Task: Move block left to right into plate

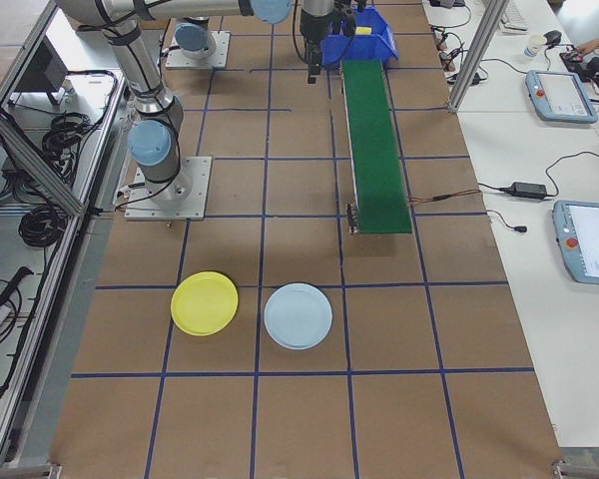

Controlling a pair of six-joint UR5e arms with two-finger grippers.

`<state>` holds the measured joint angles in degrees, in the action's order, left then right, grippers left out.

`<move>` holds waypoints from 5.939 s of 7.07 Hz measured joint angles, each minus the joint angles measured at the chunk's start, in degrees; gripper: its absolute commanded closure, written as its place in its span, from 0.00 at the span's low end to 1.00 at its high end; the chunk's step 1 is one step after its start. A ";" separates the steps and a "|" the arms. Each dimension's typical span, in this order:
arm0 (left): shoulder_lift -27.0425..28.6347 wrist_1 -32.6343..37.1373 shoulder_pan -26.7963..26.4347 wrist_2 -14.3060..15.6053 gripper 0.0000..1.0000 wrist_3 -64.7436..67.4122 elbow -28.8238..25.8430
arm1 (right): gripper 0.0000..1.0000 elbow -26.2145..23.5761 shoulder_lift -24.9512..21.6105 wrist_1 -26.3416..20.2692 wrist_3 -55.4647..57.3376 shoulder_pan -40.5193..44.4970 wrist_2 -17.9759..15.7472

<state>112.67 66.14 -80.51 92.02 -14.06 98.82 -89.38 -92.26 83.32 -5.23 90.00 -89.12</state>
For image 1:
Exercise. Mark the bare person hand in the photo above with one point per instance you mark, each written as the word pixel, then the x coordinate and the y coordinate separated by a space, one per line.
pixel 588 47

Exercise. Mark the aluminium profile post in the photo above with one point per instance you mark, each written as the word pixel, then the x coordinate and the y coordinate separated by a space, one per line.
pixel 472 60

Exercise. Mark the yellow foam cube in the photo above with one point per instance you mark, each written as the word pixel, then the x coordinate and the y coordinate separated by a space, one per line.
pixel 363 31

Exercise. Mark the blue plastic storage bin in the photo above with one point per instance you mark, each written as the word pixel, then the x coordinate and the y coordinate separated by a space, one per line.
pixel 364 50

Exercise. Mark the black computer mouse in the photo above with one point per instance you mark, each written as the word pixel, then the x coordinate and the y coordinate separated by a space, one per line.
pixel 553 37

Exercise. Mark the white paper cup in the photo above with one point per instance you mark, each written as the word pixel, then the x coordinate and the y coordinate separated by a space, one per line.
pixel 534 47

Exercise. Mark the white keyboard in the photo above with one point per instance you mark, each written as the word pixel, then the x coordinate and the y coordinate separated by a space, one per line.
pixel 514 15

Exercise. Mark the grey blue teach pendant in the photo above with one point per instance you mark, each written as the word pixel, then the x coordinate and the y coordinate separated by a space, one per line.
pixel 591 239
pixel 561 95

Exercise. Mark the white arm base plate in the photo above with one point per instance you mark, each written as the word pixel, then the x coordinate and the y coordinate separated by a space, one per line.
pixel 219 50
pixel 197 199

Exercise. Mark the black power adapter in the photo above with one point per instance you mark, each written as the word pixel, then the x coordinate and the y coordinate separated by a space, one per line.
pixel 528 189
pixel 475 79

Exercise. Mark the aluminium corner bar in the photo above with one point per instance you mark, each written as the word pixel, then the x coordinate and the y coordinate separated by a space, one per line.
pixel 30 471
pixel 584 469

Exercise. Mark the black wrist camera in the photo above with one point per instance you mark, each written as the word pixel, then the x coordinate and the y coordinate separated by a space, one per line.
pixel 347 15

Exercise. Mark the V-shaped metal bar frame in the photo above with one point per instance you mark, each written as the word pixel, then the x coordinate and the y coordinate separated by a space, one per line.
pixel 40 168

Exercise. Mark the green conveyor belt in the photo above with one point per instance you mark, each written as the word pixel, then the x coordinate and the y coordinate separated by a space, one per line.
pixel 377 149

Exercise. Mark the black monitor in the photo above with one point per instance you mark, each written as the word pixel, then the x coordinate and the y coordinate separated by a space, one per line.
pixel 42 70

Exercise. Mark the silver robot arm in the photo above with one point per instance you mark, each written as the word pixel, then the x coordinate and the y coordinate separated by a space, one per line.
pixel 145 85
pixel 193 36

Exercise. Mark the yellow plastic plate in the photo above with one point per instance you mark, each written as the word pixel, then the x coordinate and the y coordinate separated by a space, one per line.
pixel 204 303

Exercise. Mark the light blue plastic plate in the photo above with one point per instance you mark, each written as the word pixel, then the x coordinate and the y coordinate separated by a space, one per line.
pixel 298 316

